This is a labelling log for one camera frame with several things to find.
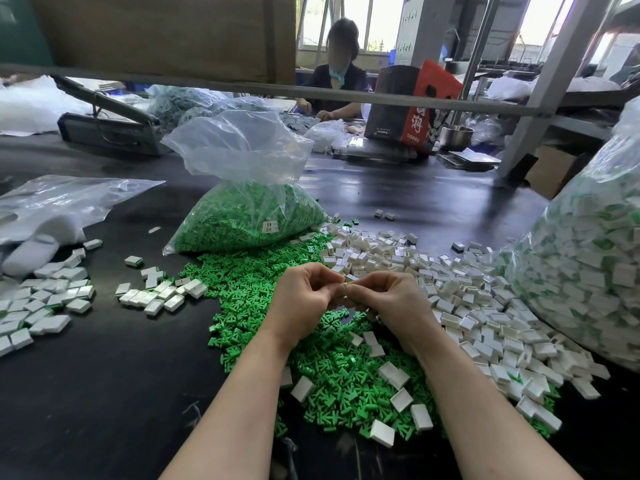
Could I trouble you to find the person's right hand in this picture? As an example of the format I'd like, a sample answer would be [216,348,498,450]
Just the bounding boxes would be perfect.
[346,271,442,354]

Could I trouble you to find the person's left hand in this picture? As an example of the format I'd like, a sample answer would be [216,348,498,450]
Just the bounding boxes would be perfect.
[262,263,347,348]

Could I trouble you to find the pile of green parts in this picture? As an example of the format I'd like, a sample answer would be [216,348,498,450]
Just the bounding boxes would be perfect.
[178,233,559,441]

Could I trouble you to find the pile of white plastic caps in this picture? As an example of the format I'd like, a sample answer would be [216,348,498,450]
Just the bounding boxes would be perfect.
[280,217,611,451]

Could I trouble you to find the pile of assembled white pieces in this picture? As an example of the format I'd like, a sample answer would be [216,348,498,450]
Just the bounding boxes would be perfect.
[0,239,103,358]

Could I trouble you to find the person's left forearm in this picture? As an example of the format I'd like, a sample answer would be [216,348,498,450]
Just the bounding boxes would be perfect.
[160,329,303,480]

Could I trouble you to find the person's right forearm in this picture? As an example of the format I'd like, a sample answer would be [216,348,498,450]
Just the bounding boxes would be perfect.
[408,333,583,480]

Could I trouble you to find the bag of green clips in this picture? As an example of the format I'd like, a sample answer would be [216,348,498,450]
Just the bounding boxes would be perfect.
[161,109,329,256]

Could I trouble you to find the large bag of white caps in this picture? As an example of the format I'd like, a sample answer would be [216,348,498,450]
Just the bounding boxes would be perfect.
[503,97,640,372]

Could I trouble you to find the clear bag of pale parts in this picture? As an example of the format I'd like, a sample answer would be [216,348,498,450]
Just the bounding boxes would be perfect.
[147,85,299,131]

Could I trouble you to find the white paper sheets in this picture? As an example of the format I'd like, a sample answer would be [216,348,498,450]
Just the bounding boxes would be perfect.
[437,147,502,171]

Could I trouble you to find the crumpled white plastic bag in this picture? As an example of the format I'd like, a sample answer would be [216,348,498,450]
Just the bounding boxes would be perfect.
[303,119,352,154]

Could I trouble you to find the metal bowl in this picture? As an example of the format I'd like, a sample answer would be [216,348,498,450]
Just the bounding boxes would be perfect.
[440,123,474,152]

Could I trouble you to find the black and red box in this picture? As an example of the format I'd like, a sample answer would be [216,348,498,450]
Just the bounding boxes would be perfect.
[364,61,464,154]

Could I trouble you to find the cardboard box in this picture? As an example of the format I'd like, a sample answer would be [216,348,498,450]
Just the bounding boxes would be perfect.
[525,145,593,201]

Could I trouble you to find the black table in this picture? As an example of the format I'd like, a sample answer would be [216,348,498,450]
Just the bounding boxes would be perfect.
[0,99,640,480]

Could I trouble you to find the empty clear plastic bag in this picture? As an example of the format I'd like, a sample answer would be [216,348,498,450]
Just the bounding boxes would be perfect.
[0,175,166,281]

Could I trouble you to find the white bags on shelf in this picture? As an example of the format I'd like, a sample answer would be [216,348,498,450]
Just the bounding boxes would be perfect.
[487,77,620,104]

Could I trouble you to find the brown board panel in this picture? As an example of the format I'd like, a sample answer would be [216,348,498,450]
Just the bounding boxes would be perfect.
[0,0,297,82]

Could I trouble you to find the white plastic sheet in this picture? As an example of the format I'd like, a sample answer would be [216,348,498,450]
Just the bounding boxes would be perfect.
[0,77,91,136]

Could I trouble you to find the grey metal shelf frame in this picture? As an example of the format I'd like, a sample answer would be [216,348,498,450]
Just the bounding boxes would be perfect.
[0,0,640,182]

